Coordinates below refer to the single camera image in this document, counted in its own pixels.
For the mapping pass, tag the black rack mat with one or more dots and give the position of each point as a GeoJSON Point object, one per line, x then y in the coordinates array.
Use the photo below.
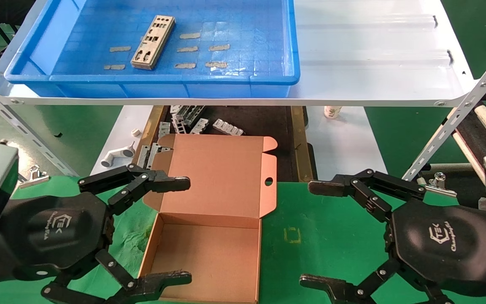
{"type": "Point", "coordinates": [477, 135]}

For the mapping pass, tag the grey metal hinge plate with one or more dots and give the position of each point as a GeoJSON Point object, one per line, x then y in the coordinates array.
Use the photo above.
{"type": "Point", "coordinates": [143, 154]}
{"type": "Point", "coordinates": [157, 153]}

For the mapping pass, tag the white metal shelf board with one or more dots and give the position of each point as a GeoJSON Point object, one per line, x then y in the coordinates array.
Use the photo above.
{"type": "Point", "coordinates": [373, 63]}

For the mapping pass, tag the small white plastic cap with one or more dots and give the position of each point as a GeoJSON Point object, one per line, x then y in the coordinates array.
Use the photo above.
{"type": "Point", "coordinates": [136, 132]}

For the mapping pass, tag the white plastic pipe fitting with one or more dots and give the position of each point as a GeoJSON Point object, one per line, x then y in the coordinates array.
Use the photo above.
{"type": "Point", "coordinates": [116, 155]}

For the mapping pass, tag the white slotted angle upright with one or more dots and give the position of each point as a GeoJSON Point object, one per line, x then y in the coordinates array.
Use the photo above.
{"type": "Point", "coordinates": [458, 114]}
{"type": "Point", "coordinates": [19, 126]}

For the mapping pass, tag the green table cloth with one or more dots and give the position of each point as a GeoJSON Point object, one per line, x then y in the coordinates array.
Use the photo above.
{"type": "Point", "coordinates": [319, 219]}

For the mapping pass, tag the blue plastic tray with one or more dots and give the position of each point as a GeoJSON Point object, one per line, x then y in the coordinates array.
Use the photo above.
{"type": "Point", "coordinates": [247, 50]}

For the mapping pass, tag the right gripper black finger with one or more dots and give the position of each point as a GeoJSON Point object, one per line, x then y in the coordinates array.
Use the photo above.
{"type": "Point", "coordinates": [323, 283]}
{"type": "Point", "coordinates": [331, 187]}

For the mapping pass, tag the long grey metal bracket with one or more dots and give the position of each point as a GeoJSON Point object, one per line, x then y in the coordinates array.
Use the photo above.
{"type": "Point", "coordinates": [190, 115]}

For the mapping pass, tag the grey ladder shaped metal part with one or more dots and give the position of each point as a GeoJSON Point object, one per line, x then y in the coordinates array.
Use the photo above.
{"type": "Point", "coordinates": [179, 125]}

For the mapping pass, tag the brown tape strip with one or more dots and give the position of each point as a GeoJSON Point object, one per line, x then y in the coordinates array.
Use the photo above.
{"type": "Point", "coordinates": [120, 49]}
{"type": "Point", "coordinates": [115, 67]}
{"type": "Point", "coordinates": [219, 47]}
{"type": "Point", "coordinates": [187, 49]}
{"type": "Point", "coordinates": [184, 65]}
{"type": "Point", "coordinates": [216, 64]}
{"type": "Point", "coordinates": [190, 36]}

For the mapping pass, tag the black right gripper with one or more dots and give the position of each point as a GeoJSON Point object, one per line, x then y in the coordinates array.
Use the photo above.
{"type": "Point", "coordinates": [441, 245]}

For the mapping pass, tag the brown cardboard box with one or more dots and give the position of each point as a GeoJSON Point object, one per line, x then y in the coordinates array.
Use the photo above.
{"type": "Point", "coordinates": [222, 181]}

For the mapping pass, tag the silver binder clip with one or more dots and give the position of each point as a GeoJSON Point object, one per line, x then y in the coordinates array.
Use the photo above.
{"type": "Point", "coordinates": [34, 177]}
{"type": "Point", "coordinates": [439, 183]}

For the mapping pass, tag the black tray with golden rim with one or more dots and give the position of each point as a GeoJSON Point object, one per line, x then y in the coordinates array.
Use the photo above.
{"type": "Point", "coordinates": [268, 122]}

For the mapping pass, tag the grey ribbed metal part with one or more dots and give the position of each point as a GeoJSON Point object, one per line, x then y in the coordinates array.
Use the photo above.
{"type": "Point", "coordinates": [227, 127]}
{"type": "Point", "coordinates": [199, 126]}

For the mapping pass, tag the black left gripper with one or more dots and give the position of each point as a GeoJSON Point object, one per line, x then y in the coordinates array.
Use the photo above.
{"type": "Point", "coordinates": [57, 228]}

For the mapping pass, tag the small grey metal bracket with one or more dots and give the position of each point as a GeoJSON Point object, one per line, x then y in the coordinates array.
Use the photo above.
{"type": "Point", "coordinates": [164, 130]}
{"type": "Point", "coordinates": [175, 109]}

